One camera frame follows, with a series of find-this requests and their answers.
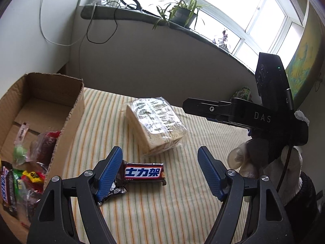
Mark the striped bed sheet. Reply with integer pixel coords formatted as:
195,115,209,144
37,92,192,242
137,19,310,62
25,86,254,244

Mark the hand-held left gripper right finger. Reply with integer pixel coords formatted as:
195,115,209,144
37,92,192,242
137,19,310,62
197,146,295,244

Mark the potted green plant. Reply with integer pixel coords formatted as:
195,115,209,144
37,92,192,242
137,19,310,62
150,0,211,29

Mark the person's right forearm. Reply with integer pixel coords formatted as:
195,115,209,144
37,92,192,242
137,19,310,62
264,146,304,206

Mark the white cable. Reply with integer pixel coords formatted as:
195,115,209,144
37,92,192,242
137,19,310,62
39,0,95,47

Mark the window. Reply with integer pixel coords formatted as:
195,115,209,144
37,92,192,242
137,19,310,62
79,0,309,73

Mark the person's right hand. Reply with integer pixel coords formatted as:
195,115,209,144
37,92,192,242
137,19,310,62
227,138,270,178

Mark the yellow green wall poster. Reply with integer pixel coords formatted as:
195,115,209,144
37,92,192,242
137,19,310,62
284,29,323,99

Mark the black and white snack packet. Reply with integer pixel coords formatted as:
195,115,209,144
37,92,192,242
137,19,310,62
98,160,127,205

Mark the green printed packet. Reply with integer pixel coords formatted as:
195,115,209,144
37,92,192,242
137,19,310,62
231,87,252,102

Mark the yellow candy packet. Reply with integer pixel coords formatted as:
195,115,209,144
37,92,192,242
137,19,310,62
22,170,46,183

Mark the black ring lamp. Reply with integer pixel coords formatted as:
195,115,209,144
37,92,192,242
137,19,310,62
119,0,158,16

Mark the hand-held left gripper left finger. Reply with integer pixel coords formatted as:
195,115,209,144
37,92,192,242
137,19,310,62
27,146,124,244

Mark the green candy pink-edged packet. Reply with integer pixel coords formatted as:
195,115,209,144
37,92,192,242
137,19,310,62
11,122,31,163

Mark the brown chocolate bar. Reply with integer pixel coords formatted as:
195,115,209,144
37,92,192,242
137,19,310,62
0,166,18,216
123,161,167,186

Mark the dark cake clear packet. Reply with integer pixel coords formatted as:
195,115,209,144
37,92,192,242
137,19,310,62
29,131,61,168

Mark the white wardrobe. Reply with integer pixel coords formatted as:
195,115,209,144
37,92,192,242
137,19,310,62
0,0,82,99

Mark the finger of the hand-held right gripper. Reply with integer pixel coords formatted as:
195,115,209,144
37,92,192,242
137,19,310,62
182,98,233,122
207,118,251,131

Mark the dark ribbed clothing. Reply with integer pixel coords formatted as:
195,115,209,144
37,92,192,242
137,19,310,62
287,171,325,224

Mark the small figurine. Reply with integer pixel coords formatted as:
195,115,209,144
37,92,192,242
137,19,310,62
213,29,231,50

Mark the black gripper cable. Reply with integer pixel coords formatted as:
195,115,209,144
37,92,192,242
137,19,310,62
277,145,293,191

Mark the sliced bread clear bag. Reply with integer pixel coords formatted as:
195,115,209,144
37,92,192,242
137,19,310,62
126,97,188,158

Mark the green wrapper snack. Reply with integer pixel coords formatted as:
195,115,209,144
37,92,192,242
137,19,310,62
11,169,24,191

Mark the cardboard box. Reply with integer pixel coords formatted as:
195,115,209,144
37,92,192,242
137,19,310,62
0,72,85,243

